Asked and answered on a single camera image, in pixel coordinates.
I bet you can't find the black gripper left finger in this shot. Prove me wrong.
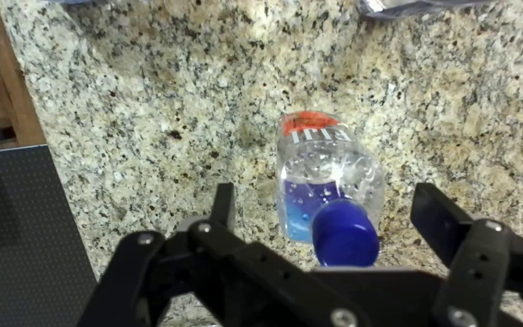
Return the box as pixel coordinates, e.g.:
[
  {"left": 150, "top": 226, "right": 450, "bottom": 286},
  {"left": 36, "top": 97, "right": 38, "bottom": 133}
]
[{"left": 77, "top": 182, "right": 366, "bottom": 327}]

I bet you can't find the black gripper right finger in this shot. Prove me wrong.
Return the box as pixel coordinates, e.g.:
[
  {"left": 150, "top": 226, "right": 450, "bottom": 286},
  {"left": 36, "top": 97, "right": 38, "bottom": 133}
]
[{"left": 408, "top": 182, "right": 523, "bottom": 327}]

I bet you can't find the Fiji water bottle blue cap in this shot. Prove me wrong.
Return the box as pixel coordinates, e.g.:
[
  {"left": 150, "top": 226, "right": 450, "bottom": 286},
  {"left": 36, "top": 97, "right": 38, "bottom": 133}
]
[{"left": 274, "top": 109, "right": 386, "bottom": 269}]

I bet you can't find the black robot stand box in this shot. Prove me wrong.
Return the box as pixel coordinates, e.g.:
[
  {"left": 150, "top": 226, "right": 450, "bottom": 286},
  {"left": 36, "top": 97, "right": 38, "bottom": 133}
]
[{"left": 0, "top": 144, "right": 97, "bottom": 327}]

